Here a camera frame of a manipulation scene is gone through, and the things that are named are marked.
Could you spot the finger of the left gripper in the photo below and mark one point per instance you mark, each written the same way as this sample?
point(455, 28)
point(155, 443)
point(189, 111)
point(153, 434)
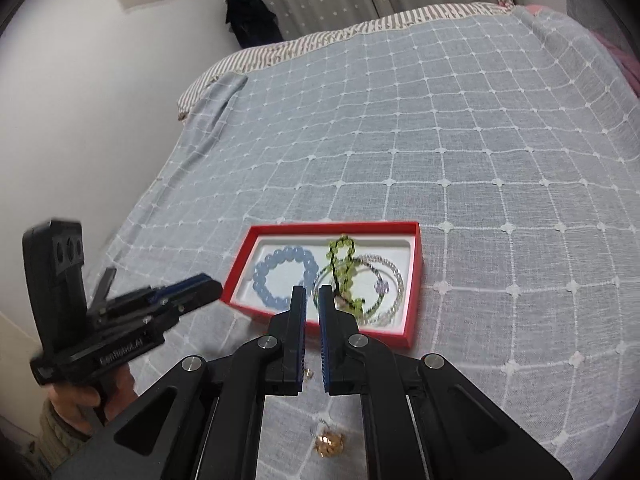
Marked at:
point(187, 295)

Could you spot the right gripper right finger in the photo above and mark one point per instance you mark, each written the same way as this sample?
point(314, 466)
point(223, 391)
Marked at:
point(352, 363)

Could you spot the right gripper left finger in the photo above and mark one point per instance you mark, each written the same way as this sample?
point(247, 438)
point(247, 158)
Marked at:
point(285, 373)

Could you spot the red jewelry box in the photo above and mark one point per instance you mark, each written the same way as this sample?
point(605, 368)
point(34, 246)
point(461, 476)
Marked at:
point(374, 269)

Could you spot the person's left hand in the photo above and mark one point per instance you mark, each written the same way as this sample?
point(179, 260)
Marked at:
point(71, 401)

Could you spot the striped bed sheet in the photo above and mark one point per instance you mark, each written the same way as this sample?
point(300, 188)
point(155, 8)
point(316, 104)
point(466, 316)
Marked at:
point(251, 59)

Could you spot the grey checked bedspread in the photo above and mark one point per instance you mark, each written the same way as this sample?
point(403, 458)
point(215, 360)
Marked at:
point(512, 139)

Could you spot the black garment hanging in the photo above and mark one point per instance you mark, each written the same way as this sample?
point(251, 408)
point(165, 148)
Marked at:
point(252, 23)

